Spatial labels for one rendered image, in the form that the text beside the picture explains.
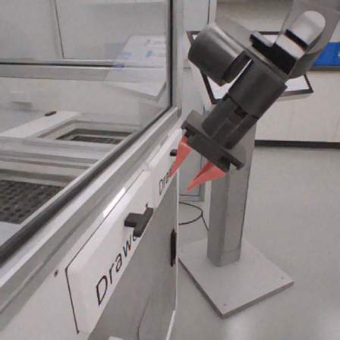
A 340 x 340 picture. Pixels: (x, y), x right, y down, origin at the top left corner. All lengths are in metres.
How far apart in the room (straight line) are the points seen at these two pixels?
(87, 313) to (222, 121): 0.30
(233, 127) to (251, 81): 0.06
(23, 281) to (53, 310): 0.07
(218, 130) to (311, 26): 0.15
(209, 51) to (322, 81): 3.19
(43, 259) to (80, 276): 0.06
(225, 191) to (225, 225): 0.20
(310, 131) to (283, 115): 0.36
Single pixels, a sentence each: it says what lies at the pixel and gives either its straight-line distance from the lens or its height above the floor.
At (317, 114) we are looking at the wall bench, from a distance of 3.62.
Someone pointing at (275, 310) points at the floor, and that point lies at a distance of 1.60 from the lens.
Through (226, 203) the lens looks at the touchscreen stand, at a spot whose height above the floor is 0.44.
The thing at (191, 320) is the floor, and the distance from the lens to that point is 1.49.
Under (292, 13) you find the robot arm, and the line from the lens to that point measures 0.42.
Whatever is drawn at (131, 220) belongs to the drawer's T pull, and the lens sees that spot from 0.47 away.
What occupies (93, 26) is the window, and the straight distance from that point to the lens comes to 0.44.
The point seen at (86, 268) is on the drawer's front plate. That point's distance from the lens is 0.38.
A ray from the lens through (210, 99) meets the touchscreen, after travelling 1.07.
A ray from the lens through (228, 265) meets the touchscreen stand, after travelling 1.70.
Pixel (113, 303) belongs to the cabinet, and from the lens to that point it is 0.60.
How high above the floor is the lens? 1.17
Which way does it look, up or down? 25 degrees down
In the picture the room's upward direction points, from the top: straight up
